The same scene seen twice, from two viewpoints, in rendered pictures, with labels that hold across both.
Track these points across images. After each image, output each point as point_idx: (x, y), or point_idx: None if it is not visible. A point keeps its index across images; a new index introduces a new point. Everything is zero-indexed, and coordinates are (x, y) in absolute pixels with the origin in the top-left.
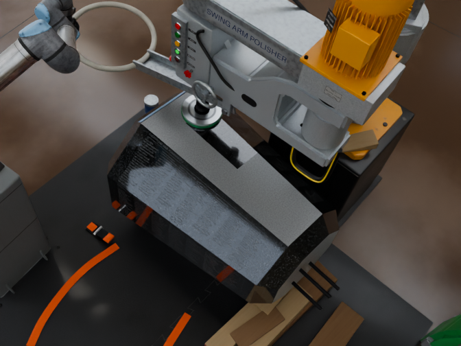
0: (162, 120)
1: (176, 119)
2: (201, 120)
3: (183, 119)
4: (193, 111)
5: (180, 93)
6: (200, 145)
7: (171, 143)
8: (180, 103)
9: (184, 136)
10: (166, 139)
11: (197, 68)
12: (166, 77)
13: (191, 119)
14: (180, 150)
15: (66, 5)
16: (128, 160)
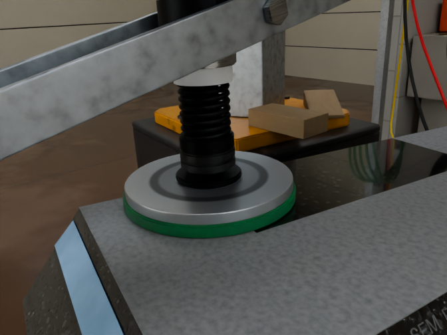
0: (215, 304)
1: (223, 254)
2: (268, 181)
3: (234, 236)
4: (213, 192)
5: (64, 250)
6: (390, 211)
7: (401, 291)
8: (132, 234)
9: (343, 244)
10: (366, 306)
11: None
12: (32, 95)
13: (255, 197)
14: (437, 262)
15: None
16: None
